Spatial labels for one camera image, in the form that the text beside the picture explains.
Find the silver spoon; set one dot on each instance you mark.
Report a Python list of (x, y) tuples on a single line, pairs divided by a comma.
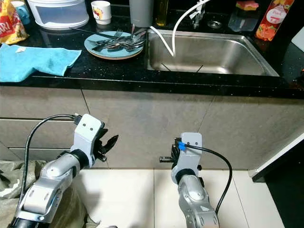
[(132, 33), (135, 42)]

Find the light blue plate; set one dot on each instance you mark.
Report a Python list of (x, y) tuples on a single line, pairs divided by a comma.
[(99, 37)]

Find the grey drawer front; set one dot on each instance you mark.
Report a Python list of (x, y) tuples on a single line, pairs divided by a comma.
[(12, 135), (38, 102)]

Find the blue mug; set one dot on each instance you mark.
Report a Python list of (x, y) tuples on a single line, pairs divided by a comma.
[(23, 12)]

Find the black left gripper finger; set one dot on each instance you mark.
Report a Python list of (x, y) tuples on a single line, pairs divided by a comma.
[(111, 142), (103, 140)]

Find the clear plastic sponge box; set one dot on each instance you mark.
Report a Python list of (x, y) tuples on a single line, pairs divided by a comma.
[(242, 21)]

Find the round steel sink hole cap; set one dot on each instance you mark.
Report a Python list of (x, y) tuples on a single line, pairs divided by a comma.
[(214, 23)]

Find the yellow oil bottle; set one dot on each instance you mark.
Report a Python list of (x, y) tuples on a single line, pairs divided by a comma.
[(161, 13)]

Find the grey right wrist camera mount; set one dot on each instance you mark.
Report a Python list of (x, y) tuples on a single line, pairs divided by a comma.
[(190, 154)]

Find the stainless steel sink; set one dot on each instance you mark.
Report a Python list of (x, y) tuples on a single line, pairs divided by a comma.
[(213, 52)]

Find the red peach soap bottle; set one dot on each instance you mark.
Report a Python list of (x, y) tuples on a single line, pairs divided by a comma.
[(273, 21)]

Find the dark side cabinet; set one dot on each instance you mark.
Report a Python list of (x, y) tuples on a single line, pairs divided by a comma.
[(285, 199)]

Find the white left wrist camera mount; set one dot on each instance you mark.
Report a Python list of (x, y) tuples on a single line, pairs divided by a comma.
[(88, 130)]

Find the pink yellow sponge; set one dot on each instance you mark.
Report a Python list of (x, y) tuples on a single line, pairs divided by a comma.
[(247, 5)]

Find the light blue towel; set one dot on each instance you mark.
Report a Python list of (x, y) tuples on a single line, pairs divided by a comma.
[(38, 61)]

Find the green woven sack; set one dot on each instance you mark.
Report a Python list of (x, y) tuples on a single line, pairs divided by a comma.
[(12, 185)]

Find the white printed cup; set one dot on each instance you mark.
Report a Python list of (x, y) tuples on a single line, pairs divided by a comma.
[(101, 13)]

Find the grey tumbler with red logo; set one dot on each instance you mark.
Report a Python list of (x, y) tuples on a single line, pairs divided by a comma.
[(140, 14)]

